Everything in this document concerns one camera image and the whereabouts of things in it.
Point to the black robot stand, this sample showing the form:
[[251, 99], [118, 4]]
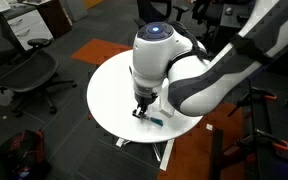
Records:
[[277, 126]]

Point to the red and black bag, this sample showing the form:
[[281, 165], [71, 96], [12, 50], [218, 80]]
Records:
[[27, 153]]

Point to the white table base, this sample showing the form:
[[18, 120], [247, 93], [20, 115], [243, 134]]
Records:
[[166, 155]]

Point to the computer mouse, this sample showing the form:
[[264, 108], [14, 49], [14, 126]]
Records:
[[229, 10]]

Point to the teal marker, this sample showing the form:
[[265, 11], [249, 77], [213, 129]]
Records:
[[157, 121]]

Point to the white drawer cabinet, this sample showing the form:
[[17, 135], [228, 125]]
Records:
[[27, 31]]

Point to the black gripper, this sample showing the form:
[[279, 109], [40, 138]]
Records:
[[146, 99]]

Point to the grey metal panel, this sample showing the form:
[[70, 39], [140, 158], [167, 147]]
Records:
[[74, 8]]

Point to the white paper scrap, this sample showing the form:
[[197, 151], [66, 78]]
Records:
[[209, 127]]

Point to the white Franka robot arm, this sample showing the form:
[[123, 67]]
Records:
[[154, 56]]

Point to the black padded office chair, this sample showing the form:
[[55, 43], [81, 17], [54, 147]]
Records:
[[154, 10]]

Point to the black mesh office chair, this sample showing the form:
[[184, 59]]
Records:
[[27, 71]]

